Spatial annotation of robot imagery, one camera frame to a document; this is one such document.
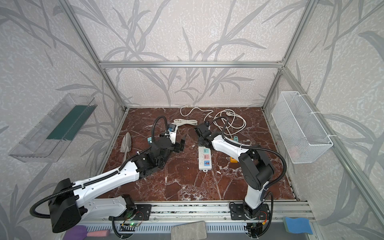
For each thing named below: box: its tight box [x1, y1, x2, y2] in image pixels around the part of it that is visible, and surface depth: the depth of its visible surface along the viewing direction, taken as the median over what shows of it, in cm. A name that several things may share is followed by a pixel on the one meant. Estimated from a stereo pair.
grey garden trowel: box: [120, 132, 132, 164], surface depth 99 cm
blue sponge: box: [282, 216, 314, 235], surface depth 69 cm
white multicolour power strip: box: [198, 146, 212, 173], surface depth 91 cm
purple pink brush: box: [63, 225, 111, 240], surface depth 69 cm
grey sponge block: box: [171, 220, 207, 240], surface depth 68 cm
